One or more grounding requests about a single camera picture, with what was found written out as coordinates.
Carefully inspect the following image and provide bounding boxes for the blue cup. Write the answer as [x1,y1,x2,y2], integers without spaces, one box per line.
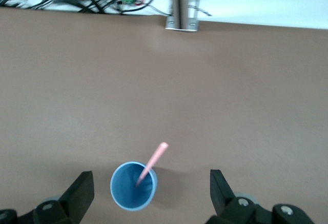
[110,161,158,212]

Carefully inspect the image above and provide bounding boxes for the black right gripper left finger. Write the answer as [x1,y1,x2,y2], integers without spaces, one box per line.
[0,171,95,224]

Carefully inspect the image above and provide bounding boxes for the pink chopstick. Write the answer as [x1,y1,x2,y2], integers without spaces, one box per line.
[135,142,169,188]

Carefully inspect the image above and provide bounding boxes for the aluminium post with bracket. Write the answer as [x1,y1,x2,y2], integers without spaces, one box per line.
[165,0,200,32]

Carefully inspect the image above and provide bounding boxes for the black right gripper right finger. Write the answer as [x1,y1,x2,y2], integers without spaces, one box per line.
[206,169,315,224]

